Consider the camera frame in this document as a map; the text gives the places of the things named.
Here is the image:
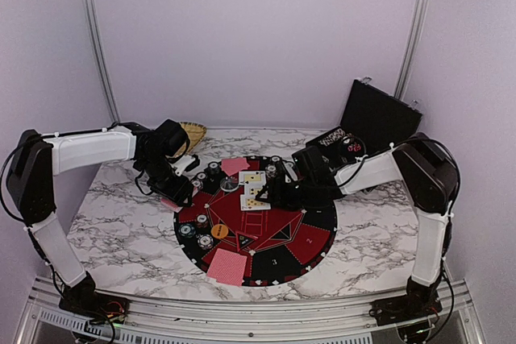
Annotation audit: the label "face up clubs card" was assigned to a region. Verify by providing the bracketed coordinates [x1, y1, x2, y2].
[242, 182, 264, 197]

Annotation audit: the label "orange round blind button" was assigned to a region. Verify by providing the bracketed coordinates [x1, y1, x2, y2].
[210, 223, 229, 239]

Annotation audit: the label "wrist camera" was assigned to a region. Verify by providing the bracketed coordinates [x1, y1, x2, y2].
[173, 155, 200, 176]
[282, 161, 298, 184]

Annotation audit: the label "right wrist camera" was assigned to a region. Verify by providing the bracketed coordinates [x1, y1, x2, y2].
[282, 161, 298, 184]

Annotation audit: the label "aluminium wall post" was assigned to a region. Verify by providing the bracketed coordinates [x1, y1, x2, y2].
[394, 0, 430, 100]
[83, 0, 120, 122]

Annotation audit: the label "clear round dealer button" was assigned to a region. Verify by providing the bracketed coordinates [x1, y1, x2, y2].
[220, 176, 239, 193]

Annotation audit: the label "face up seven diamonds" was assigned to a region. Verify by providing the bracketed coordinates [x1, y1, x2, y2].
[240, 195, 271, 211]

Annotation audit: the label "black triangular button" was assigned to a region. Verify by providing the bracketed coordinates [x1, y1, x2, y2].
[235, 231, 256, 251]

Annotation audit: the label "round red black poker mat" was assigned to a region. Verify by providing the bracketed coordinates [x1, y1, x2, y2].
[174, 156, 337, 287]

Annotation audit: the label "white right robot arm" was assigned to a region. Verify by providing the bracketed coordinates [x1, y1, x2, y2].
[256, 132, 461, 288]

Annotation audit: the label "right aluminium wall post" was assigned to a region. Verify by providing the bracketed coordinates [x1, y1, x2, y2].
[394, 0, 430, 100]

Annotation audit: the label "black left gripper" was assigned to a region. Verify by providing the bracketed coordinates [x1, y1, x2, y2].
[138, 155, 194, 207]

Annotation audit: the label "small orange black chip pile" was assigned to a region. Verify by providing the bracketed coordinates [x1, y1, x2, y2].
[196, 213, 209, 228]

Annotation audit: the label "face up ace card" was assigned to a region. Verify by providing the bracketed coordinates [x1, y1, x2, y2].
[239, 171, 266, 185]

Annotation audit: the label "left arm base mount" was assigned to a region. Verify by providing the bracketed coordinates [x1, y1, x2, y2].
[59, 272, 130, 323]

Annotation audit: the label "dealt red card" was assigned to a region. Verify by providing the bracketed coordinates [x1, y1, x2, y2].
[221, 157, 249, 176]
[228, 254, 248, 286]
[207, 249, 236, 284]

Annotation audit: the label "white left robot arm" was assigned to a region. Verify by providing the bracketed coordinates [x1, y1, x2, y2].
[1, 119, 199, 316]

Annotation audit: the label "red playing card deck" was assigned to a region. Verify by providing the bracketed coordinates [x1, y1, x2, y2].
[160, 198, 182, 213]

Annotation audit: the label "left aluminium wall post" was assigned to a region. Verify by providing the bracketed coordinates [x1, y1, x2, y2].
[83, 0, 120, 122]

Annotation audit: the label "aluminium front rail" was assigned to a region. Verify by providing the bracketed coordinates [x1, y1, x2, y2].
[14, 277, 485, 343]

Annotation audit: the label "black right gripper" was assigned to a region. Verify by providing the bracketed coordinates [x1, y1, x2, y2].
[255, 176, 315, 213]

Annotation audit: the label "black poker chip case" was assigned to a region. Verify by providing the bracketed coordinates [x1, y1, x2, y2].
[306, 80, 422, 168]

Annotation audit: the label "woven bamboo tray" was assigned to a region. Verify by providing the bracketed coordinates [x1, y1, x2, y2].
[180, 122, 207, 149]

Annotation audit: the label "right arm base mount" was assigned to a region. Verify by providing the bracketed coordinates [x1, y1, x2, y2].
[368, 275, 443, 326]

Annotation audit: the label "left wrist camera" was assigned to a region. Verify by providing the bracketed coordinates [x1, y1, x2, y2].
[173, 155, 200, 176]

